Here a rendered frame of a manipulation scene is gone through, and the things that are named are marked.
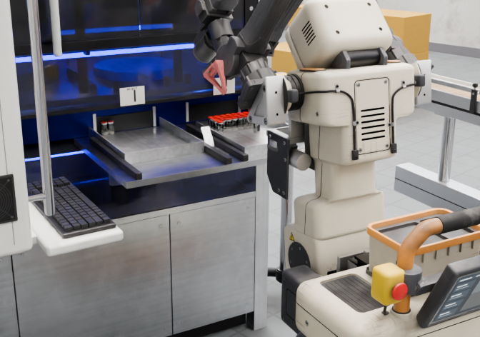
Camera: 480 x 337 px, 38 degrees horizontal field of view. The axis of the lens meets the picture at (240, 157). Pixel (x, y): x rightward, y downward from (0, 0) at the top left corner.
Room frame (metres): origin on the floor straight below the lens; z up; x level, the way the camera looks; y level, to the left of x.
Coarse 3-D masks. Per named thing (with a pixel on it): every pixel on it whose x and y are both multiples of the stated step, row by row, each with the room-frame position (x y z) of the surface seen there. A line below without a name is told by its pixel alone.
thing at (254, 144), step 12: (216, 132) 2.19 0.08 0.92; (228, 132) 2.30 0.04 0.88; (240, 132) 2.30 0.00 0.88; (252, 132) 2.30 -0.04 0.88; (264, 132) 2.30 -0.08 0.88; (240, 144) 2.05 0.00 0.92; (252, 144) 2.16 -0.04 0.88; (264, 144) 2.06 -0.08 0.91; (300, 144) 2.12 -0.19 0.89; (252, 156) 2.04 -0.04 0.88
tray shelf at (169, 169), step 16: (80, 144) 2.16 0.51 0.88; (96, 160) 2.03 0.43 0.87; (160, 160) 2.00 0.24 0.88; (176, 160) 2.00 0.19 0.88; (192, 160) 2.00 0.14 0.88; (208, 160) 2.01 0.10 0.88; (240, 160) 2.01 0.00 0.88; (256, 160) 2.01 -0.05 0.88; (112, 176) 1.91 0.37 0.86; (128, 176) 1.85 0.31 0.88; (144, 176) 1.86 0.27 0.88; (160, 176) 1.86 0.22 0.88; (176, 176) 1.88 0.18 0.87; (192, 176) 1.91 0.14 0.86
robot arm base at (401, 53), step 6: (396, 48) 1.84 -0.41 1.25; (402, 48) 1.83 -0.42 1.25; (390, 54) 1.83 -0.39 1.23; (396, 54) 1.82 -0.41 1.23; (402, 54) 1.82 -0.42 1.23; (408, 54) 1.81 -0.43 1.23; (402, 60) 1.80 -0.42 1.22; (408, 60) 1.79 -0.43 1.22; (414, 60) 1.80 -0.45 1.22; (432, 66) 1.81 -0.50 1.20
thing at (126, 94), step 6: (120, 90) 2.22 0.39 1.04; (126, 90) 2.23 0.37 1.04; (132, 90) 2.24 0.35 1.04; (138, 90) 2.25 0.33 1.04; (120, 96) 2.22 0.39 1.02; (126, 96) 2.23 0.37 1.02; (132, 96) 2.24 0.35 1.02; (138, 96) 2.25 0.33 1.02; (144, 96) 2.27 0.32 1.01; (120, 102) 2.22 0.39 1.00; (126, 102) 2.23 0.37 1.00; (132, 102) 2.24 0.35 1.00; (138, 102) 2.25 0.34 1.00; (144, 102) 2.26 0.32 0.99
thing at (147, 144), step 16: (144, 128) 2.35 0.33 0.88; (160, 128) 2.35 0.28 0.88; (176, 128) 2.25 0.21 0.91; (112, 144) 2.05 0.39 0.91; (128, 144) 2.15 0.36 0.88; (144, 144) 2.15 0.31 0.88; (160, 144) 2.16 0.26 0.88; (176, 144) 2.16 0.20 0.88; (192, 144) 2.06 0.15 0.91; (128, 160) 1.96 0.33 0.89; (144, 160) 1.99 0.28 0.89
